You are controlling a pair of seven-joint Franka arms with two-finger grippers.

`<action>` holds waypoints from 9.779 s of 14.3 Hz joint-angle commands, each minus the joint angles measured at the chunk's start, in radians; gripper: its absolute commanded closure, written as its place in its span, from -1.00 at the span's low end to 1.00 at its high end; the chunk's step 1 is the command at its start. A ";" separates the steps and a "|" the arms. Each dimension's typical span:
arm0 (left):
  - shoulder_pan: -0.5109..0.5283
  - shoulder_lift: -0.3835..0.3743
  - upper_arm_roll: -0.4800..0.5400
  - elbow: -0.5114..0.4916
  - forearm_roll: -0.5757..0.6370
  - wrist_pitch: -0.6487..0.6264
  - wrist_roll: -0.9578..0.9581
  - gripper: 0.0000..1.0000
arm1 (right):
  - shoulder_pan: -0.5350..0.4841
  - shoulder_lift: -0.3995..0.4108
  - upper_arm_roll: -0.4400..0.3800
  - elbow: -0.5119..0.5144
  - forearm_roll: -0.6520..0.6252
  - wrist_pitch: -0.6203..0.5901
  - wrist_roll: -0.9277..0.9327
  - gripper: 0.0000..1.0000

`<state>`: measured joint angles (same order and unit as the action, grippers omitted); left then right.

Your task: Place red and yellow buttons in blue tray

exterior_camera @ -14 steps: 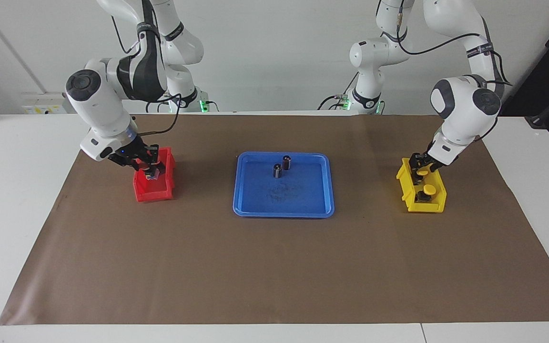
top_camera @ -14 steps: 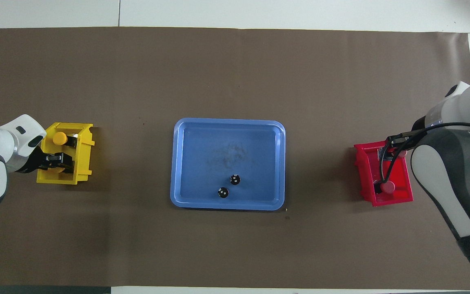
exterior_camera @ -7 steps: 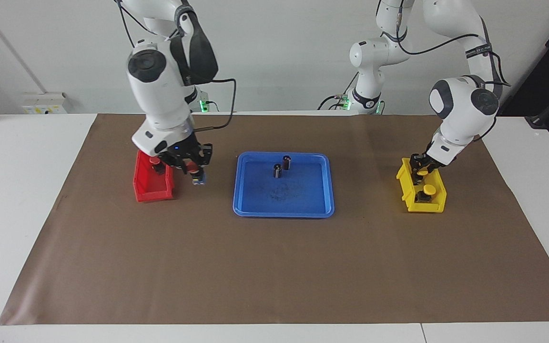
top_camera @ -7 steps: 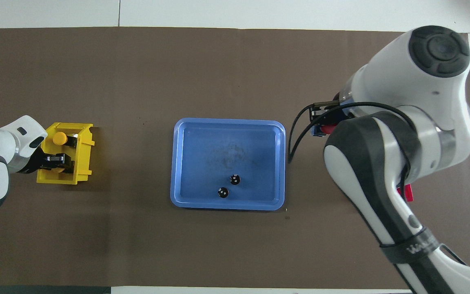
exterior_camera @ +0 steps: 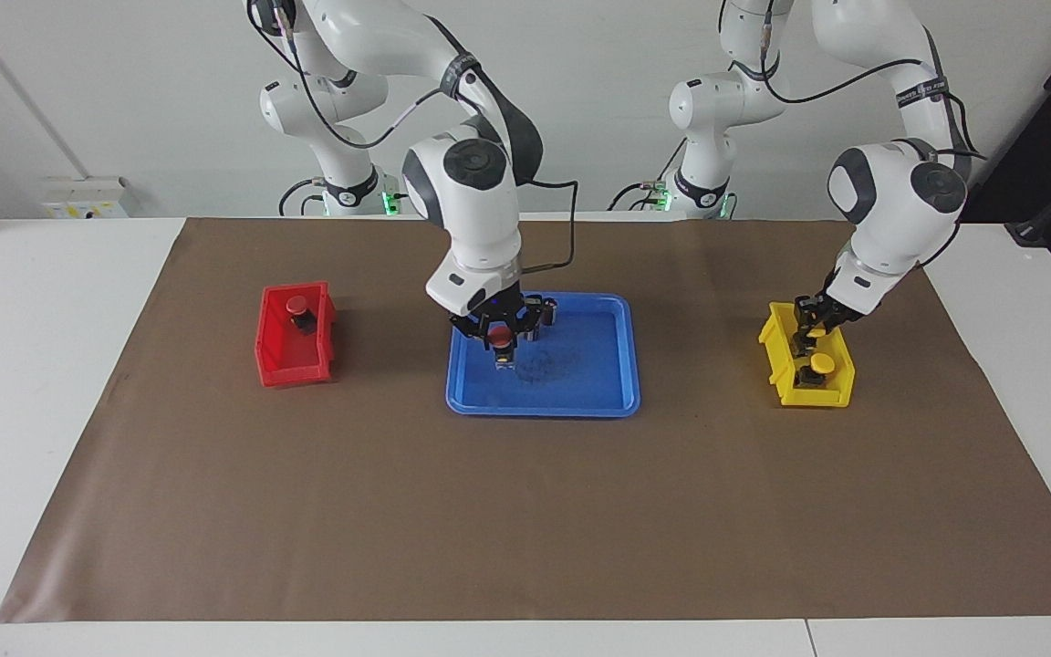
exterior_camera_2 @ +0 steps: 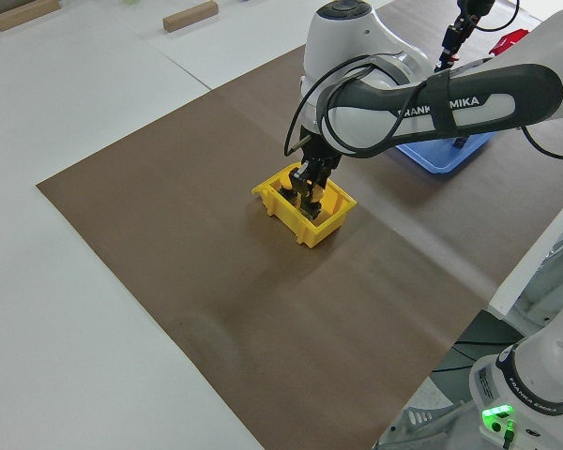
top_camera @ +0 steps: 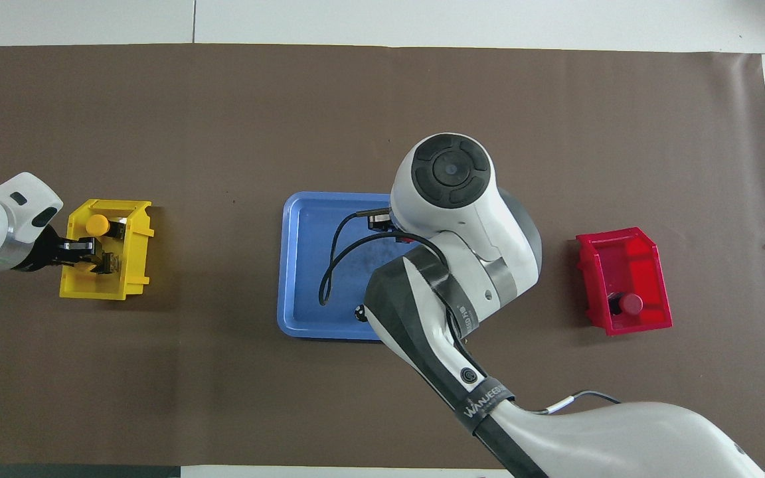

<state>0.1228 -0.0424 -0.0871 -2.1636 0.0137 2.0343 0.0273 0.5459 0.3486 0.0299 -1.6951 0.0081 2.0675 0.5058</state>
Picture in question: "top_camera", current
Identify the red plastic bin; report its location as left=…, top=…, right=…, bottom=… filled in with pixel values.
left=575, top=227, right=673, bottom=337

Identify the blue plastic tray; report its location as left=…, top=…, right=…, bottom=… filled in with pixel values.
left=277, top=192, right=398, bottom=341

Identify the yellow plastic bin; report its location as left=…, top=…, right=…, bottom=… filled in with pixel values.
left=59, top=199, right=155, bottom=301

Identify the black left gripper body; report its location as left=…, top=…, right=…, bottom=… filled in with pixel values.
left=23, top=226, right=64, bottom=273

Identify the brown paper mat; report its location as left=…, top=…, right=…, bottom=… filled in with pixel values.
left=0, top=44, right=765, bottom=469

